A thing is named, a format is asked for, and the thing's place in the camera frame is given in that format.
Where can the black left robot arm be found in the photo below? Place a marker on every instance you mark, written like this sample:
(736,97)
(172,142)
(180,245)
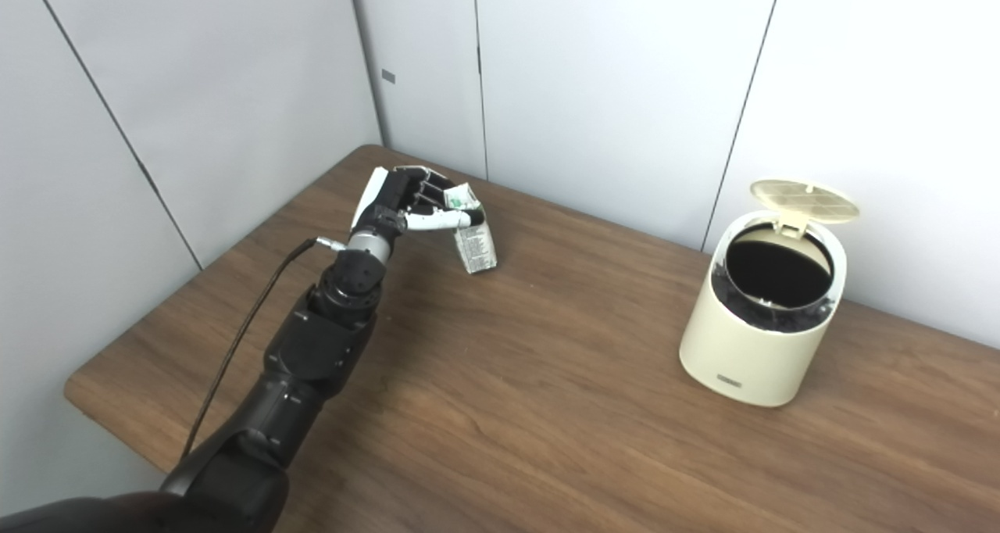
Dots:
(312,353)

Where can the cream-colored round bin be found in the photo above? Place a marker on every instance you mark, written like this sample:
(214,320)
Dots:
(742,361)

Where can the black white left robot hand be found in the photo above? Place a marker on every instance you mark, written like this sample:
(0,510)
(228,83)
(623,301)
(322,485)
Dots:
(383,205)

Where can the black bin liner bag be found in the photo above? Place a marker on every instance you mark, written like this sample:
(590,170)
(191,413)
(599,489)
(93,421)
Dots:
(777,275)

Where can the cream round bin lid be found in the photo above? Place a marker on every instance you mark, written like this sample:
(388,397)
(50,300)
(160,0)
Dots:
(805,199)

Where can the green white milk carton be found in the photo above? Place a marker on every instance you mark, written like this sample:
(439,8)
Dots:
(476,252)

